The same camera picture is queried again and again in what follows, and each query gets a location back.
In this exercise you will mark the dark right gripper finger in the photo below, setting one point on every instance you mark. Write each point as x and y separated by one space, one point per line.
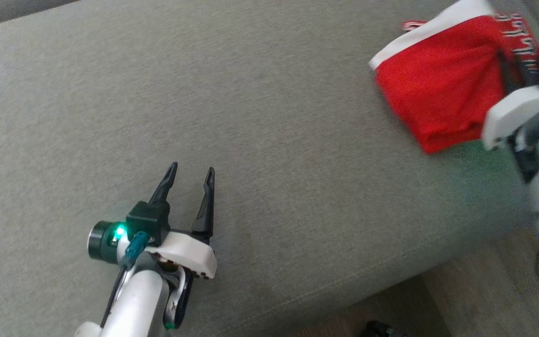
509 77
530 74

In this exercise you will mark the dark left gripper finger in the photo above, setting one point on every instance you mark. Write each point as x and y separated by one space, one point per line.
165 187
205 210

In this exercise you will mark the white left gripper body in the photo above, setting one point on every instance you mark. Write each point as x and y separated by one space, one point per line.
190 255

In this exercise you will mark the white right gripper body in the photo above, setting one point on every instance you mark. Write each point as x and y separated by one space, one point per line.
517 112

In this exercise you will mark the red Bulls jersey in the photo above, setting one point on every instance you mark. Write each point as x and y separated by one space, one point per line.
438 84

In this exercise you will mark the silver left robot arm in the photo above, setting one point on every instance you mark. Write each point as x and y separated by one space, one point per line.
134 304

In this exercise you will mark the dark round left wrist housing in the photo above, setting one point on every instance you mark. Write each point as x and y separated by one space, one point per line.
98 243

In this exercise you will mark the grey sofa seat cushion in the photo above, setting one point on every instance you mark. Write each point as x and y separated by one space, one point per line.
274 140

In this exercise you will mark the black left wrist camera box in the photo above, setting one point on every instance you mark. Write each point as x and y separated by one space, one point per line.
150 220

